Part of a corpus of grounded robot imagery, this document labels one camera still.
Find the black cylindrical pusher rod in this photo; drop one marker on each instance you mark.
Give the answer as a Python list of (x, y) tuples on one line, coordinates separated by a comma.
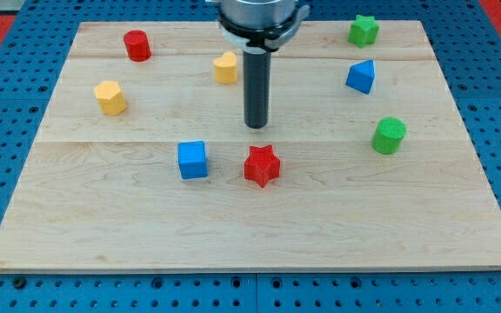
[(257, 74)]

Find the red star block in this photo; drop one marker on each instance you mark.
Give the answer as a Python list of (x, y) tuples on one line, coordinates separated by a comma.
[(261, 165)]

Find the green star block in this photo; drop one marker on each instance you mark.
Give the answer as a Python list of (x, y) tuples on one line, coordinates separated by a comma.
[(363, 31)]

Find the light wooden board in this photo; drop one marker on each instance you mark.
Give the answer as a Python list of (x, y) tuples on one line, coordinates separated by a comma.
[(103, 194)]

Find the yellow heart block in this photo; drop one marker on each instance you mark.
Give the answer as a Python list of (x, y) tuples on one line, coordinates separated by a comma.
[(225, 68)]

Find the blue triangle block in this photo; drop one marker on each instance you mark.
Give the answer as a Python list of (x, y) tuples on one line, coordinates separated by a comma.
[(361, 76)]

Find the blue cube block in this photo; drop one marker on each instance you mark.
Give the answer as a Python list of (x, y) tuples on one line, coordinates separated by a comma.
[(191, 159)]

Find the red cylinder block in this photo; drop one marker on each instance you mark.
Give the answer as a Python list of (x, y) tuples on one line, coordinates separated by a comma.
[(137, 45)]

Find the yellow hexagon block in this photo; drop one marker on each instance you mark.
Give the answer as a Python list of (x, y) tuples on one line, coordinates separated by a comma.
[(110, 98)]

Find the green cylinder block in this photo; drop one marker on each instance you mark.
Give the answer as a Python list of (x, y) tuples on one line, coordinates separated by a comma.
[(388, 135)]

